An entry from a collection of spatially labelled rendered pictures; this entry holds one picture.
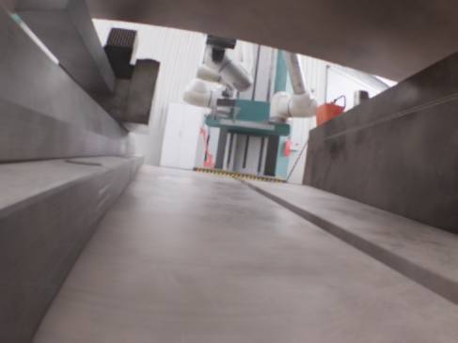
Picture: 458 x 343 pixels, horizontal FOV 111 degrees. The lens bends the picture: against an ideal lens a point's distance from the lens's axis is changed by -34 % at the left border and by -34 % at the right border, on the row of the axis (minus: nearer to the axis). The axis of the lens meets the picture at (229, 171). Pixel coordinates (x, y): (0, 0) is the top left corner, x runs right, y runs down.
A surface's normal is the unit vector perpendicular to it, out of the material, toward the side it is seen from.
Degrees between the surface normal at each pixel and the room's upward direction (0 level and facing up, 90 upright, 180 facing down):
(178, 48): 90
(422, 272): 90
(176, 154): 90
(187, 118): 90
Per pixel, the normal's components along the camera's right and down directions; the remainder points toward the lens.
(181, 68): 0.32, 0.07
